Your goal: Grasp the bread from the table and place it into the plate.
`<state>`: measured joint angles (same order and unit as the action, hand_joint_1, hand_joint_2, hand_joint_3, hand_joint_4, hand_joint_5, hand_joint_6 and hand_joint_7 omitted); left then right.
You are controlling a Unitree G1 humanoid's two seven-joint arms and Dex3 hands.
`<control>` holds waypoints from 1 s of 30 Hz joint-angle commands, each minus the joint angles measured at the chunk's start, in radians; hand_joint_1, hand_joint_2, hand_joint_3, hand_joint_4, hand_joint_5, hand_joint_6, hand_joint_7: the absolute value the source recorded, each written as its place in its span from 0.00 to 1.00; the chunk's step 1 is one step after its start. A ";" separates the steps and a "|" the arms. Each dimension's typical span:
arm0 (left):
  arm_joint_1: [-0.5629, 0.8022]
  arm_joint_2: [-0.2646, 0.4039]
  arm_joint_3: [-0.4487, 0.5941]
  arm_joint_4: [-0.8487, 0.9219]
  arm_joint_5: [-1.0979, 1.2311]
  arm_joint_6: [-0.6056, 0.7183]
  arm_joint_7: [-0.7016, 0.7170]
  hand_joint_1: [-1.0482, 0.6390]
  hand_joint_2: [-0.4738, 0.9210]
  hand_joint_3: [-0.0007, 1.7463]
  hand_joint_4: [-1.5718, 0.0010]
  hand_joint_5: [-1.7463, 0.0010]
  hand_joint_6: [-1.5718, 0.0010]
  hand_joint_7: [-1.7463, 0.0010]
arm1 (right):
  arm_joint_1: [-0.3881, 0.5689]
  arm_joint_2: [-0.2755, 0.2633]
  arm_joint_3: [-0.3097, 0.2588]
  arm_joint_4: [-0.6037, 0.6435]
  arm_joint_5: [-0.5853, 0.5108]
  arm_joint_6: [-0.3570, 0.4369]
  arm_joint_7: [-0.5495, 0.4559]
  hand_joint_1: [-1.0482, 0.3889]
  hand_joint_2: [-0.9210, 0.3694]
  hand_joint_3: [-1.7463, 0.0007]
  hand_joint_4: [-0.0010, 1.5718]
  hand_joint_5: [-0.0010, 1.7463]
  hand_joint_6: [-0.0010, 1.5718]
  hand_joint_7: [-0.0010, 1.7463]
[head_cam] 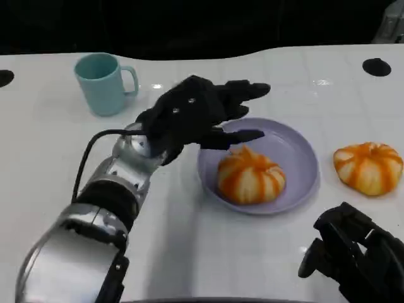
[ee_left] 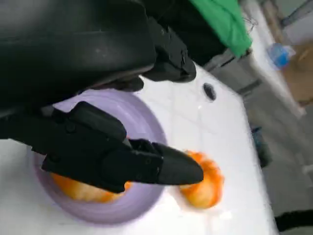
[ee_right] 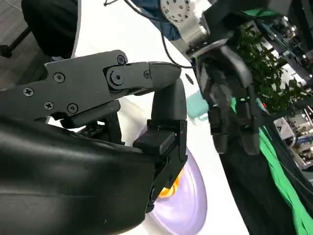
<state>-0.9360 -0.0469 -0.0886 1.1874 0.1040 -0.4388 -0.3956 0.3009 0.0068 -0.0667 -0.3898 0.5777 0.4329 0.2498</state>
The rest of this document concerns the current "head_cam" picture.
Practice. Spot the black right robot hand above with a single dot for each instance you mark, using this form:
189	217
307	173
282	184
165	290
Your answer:
360	255

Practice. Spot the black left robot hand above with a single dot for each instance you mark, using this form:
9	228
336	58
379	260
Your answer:
186	113

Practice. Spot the orange white toy bread roll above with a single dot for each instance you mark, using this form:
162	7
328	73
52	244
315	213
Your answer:
367	170
252	178

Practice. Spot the pale green mug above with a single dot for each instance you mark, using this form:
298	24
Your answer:
101	90

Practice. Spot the lilac plate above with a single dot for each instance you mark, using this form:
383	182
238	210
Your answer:
296	148

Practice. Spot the grey background machine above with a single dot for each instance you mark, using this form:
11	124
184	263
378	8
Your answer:
391	22

